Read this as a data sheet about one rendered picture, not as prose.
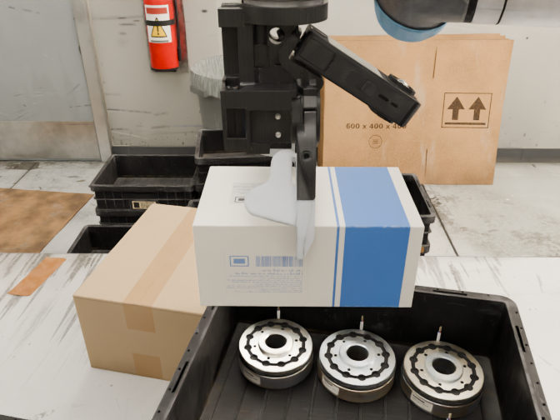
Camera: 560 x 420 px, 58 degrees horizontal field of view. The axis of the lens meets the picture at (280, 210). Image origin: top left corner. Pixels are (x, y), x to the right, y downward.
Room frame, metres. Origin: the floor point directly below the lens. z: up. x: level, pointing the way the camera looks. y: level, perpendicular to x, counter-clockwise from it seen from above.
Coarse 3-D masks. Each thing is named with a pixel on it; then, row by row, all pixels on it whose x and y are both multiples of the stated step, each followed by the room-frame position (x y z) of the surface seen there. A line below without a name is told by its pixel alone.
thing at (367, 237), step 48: (240, 192) 0.43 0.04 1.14; (336, 192) 0.43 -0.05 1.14; (384, 192) 0.43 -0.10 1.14; (240, 240) 0.37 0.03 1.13; (288, 240) 0.37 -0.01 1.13; (336, 240) 0.37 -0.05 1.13; (384, 240) 0.37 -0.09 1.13; (240, 288) 0.37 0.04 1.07; (288, 288) 0.37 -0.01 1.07; (336, 288) 0.37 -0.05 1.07; (384, 288) 0.37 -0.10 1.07
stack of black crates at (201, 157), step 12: (204, 132) 1.99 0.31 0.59; (216, 132) 1.99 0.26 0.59; (204, 144) 1.99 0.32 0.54; (216, 144) 1.99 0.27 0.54; (204, 156) 1.96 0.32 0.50; (216, 156) 1.96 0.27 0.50; (228, 156) 1.72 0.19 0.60; (240, 156) 1.72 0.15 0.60; (252, 156) 1.72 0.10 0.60; (264, 156) 1.72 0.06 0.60; (204, 168) 1.71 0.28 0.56; (204, 180) 1.71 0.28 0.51
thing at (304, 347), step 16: (272, 320) 0.56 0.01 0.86; (288, 320) 0.56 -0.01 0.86; (256, 336) 0.53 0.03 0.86; (304, 336) 0.53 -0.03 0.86; (240, 352) 0.50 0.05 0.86; (256, 352) 0.50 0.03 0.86; (288, 352) 0.50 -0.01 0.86; (304, 352) 0.50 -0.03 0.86; (256, 368) 0.47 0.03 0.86; (272, 368) 0.47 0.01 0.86; (288, 368) 0.47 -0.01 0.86
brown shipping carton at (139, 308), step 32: (160, 224) 0.83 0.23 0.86; (128, 256) 0.73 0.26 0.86; (160, 256) 0.73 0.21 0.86; (192, 256) 0.73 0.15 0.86; (96, 288) 0.64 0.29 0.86; (128, 288) 0.64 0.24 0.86; (160, 288) 0.64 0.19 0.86; (192, 288) 0.64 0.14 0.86; (96, 320) 0.62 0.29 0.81; (128, 320) 0.60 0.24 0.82; (160, 320) 0.59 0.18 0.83; (192, 320) 0.58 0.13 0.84; (96, 352) 0.62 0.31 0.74; (128, 352) 0.61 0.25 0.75; (160, 352) 0.59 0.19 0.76
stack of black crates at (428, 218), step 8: (408, 176) 1.59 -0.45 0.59; (416, 176) 1.58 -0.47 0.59; (408, 184) 1.59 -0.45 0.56; (416, 184) 1.53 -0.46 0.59; (416, 192) 1.51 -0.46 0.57; (424, 192) 1.46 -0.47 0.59; (416, 200) 1.50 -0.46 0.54; (424, 200) 1.41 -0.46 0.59; (424, 208) 1.39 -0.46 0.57; (432, 208) 1.35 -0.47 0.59; (424, 216) 1.31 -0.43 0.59; (432, 216) 1.31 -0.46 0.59; (424, 224) 1.32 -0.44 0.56; (424, 232) 1.31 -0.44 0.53; (424, 240) 1.32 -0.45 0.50; (424, 248) 1.31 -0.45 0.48
